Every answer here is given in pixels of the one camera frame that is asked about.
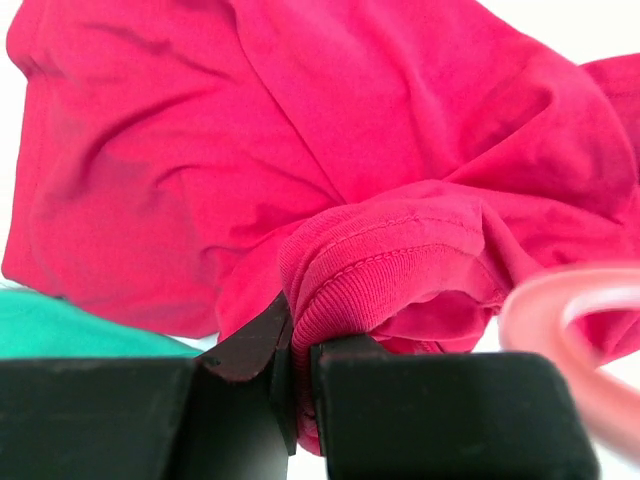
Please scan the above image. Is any green t shirt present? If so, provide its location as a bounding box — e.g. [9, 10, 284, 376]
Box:
[1, 289, 200, 360]

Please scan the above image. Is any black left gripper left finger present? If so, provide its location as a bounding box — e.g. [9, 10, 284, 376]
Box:
[1, 297, 296, 479]

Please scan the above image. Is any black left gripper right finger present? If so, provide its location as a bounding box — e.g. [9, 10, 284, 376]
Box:
[311, 335, 600, 480]

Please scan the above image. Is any red t shirt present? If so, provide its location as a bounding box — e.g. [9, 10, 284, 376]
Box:
[2, 1, 639, 453]

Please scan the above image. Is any pink hanger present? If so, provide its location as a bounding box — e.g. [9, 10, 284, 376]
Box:
[499, 267, 640, 461]

